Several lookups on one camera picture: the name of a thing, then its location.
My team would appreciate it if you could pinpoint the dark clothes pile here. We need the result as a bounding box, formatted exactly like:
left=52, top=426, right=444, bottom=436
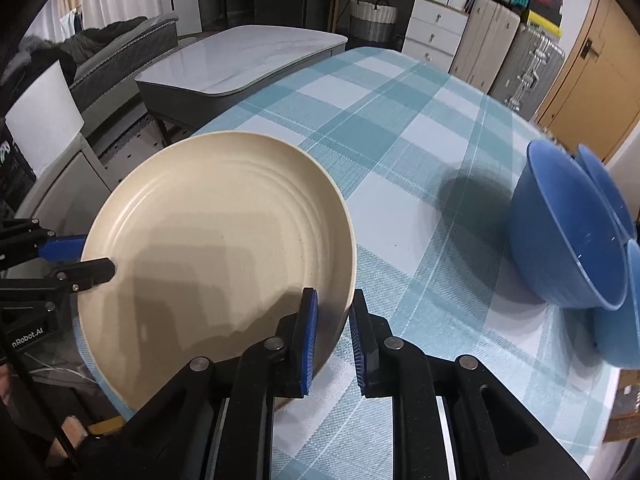
left=10, top=16, right=151, bottom=81

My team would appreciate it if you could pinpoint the white drawer unit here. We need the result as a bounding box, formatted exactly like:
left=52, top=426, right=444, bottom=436
left=402, top=0, right=469, bottom=72

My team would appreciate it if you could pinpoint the teal checked tablecloth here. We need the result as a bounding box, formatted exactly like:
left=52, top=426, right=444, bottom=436
left=75, top=47, right=623, bottom=480

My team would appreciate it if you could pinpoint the black printed box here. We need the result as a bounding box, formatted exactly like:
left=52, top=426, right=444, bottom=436
left=0, top=127, right=38, bottom=206

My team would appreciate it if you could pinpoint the silver suitcase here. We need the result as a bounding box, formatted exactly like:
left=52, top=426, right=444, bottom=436
left=489, top=22, right=566, bottom=122

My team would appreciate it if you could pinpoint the yellow wooden door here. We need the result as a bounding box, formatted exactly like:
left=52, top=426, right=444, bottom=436
left=535, top=0, right=640, bottom=161

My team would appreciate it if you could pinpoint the black yellow shoe box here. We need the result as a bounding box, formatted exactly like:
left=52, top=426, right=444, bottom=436
left=522, top=7, right=564, bottom=37

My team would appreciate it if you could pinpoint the grey marble coffee table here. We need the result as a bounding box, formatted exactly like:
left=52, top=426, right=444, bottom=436
left=135, top=25, right=348, bottom=138

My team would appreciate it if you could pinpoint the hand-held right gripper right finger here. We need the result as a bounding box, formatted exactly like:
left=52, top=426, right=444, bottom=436
left=348, top=296, right=591, bottom=480

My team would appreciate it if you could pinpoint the blue bowl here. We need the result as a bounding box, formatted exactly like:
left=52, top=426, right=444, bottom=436
left=575, top=144, right=639, bottom=241
left=510, top=140, right=630, bottom=311
left=594, top=239, right=640, bottom=368

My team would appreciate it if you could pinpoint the grey sofa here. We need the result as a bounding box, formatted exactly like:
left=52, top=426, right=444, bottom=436
left=60, top=11, right=181, bottom=111

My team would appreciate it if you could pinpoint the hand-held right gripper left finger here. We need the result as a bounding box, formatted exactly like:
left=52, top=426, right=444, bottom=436
left=120, top=287, right=319, bottom=480

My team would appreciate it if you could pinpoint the beige suitcase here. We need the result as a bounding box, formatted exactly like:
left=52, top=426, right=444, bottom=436
left=448, top=0, right=523, bottom=93

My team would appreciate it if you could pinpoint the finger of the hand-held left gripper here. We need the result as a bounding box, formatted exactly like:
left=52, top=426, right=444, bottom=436
left=0, top=217, right=87, bottom=268
left=0, top=257, right=117, bottom=311

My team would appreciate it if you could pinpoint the cream round plate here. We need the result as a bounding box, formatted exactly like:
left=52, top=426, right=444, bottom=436
left=79, top=131, right=357, bottom=411

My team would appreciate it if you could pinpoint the brown cardboard box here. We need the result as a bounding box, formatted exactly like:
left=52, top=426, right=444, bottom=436
left=602, top=375, right=640, bottom=442

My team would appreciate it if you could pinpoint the white grey laundry basket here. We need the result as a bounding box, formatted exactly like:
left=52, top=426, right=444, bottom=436
left=348, top=0, right=398, bottom=43

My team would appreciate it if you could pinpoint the person's left hand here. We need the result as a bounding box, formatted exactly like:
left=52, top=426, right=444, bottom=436
left=50, top=412, right=93, bottom=461

